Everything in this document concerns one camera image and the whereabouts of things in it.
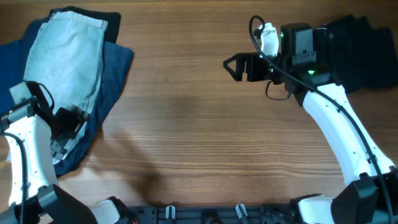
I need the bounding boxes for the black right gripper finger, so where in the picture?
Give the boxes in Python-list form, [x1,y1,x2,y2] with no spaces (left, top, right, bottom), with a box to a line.
[223,53,249,66]
[223,62,246,82]

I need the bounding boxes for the light denim shorts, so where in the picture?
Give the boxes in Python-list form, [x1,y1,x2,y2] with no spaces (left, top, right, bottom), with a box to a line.
[23,11,109,165]

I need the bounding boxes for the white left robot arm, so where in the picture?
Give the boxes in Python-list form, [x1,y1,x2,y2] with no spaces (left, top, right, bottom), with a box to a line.
[1,81,123,223]

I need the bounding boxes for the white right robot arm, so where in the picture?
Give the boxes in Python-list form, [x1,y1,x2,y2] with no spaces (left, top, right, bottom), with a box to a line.
[223,22,397,223]

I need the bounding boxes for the dark blue shirt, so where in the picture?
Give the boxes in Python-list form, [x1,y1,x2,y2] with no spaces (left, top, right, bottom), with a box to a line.
[1,16,134,177]

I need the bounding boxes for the black folded garment right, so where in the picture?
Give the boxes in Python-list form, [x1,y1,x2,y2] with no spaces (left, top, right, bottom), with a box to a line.
[322,14,397,94]

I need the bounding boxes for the black garment under shirt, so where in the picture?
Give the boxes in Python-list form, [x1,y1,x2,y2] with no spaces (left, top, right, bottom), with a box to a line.
[49,6,121,44]

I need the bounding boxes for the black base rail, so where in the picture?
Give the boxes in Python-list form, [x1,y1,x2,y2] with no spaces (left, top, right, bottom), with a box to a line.
[129,204,299,224]

